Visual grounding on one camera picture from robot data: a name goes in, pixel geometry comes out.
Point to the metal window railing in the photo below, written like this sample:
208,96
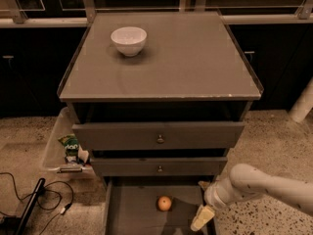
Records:
69,13

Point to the grey drawer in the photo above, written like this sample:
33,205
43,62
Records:
132,206
169,135
159,166

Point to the white ceramic bowl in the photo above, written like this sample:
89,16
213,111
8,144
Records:
129,40

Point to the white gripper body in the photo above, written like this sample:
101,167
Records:
211,195

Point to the clear plastic storage bin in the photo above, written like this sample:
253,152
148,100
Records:
54,154

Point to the grey bottom drawer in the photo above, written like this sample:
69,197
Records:
132,206

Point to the black bar on floor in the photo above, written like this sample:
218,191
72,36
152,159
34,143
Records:
29,206

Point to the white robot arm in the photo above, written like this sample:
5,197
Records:
266,188

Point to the green snack bag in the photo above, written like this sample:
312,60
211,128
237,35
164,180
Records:
71,146

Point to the grey middle drawer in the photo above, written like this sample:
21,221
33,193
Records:
159,166

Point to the orange fruit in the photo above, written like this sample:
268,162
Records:
164,203

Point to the grey top drawer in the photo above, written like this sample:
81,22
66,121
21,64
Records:
169,135

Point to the grey drawer cabinet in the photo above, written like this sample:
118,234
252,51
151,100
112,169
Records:
190,69

